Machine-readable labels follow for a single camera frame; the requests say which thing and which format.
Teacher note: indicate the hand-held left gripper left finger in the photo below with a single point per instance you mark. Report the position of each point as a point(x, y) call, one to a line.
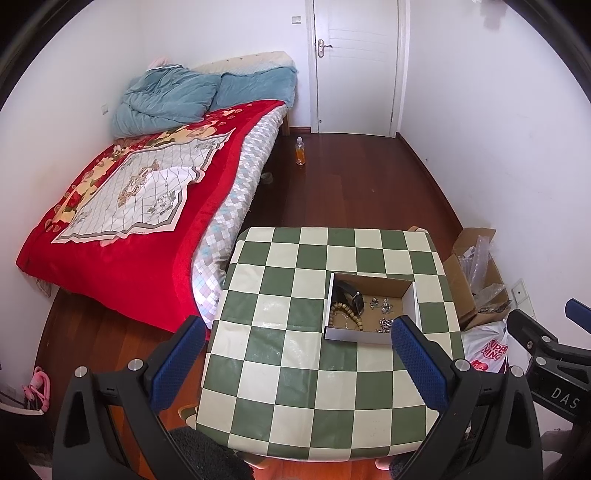
point(178, 364)

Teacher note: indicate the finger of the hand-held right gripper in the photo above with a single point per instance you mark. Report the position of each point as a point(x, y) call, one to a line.
point(579, 314)
point(526, 327)

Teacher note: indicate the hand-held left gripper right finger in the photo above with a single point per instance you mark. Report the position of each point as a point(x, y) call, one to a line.
point(418, 364)

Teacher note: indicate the white cardboard box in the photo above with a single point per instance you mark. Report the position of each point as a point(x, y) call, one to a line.
point(355, 336)

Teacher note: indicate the small silver earrings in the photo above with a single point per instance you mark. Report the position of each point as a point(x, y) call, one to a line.
point(374, 303)

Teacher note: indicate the black smart band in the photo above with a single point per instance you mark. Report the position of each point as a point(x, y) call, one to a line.
point(355, 300)

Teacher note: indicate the white plastic bag red print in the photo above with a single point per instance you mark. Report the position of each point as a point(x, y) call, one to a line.
point(485, 350)

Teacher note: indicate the clear plastic packaging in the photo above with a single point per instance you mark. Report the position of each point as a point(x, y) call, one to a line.
point(480, 258)

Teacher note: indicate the brown cardboard box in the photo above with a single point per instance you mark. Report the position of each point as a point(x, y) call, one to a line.
point(457, 277)

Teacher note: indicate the red floral blanket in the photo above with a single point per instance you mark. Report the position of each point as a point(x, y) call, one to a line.
point(138, 286)

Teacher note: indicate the green checkered tablecloth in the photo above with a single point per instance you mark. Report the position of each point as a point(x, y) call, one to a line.
point(277, 369)

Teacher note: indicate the pink slippers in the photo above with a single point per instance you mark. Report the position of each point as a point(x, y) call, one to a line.
point(39, 390)

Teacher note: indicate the pale checkered bedsheet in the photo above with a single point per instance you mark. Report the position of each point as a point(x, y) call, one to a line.
point(231, 207)

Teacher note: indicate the small grey object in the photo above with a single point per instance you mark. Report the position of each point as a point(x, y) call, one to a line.
point(267, 177)

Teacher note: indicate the orange liquid bottle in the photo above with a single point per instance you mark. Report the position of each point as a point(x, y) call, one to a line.
point(300, 154)

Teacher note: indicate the blue quilt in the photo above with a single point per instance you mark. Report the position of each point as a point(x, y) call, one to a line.
point(161, 97)

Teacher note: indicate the blue pillow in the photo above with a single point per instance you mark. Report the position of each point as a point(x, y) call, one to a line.
point(258, 87)

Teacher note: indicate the white door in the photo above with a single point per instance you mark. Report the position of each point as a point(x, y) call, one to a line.
point(355, 69)

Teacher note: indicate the wall power sockets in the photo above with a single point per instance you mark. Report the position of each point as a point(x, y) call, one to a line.
point(521, 293)

